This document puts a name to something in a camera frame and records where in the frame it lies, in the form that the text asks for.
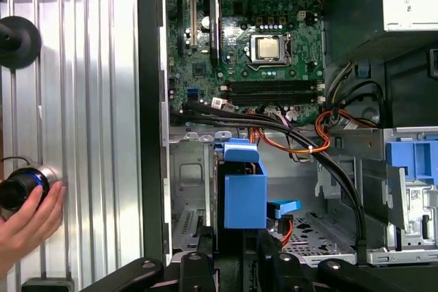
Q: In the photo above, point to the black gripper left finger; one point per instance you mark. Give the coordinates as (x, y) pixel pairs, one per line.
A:
(195, 271)

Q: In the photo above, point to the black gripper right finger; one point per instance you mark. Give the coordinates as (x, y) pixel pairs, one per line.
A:
(291, 271)

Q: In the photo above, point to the hard disk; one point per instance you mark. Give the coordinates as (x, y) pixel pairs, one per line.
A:
(244, 199)

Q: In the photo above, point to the metal disk bay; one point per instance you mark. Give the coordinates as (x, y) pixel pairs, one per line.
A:
(188, 169)

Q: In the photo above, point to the person's hand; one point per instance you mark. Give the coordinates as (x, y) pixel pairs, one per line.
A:
(31, 227)

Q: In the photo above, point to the metal drive cage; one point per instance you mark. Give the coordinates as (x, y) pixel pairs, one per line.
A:
(373, 169)

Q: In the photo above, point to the black PC case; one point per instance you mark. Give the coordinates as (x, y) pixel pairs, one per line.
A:
(148, 134)

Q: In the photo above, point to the blue drive latch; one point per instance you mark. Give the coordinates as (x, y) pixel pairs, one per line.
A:
(400, 158)

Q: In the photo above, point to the black RAM slot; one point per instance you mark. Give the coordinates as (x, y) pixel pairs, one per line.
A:
(270, 86)
(270, 99)

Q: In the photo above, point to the CPU socket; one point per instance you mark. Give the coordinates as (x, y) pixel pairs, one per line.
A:
(253, 61)

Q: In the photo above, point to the silver CPU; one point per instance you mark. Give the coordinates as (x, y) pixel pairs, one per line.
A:
(269, 48)

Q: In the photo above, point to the green motherboard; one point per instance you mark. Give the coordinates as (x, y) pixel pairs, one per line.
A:
(308, 32)

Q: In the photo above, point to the black graphics card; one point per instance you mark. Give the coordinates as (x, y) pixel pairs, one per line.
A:
(215, 28)

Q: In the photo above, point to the black expansion slot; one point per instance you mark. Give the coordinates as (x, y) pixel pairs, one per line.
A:
(179, 25)

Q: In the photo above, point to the beige expansion slot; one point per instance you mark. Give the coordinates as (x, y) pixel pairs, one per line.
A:
(193, 18)

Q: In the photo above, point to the grey power supply unit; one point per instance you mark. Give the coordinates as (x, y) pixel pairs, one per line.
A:
(352, 15)

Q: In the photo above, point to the black round knob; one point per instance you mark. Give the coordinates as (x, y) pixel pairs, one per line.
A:
(20, 42)

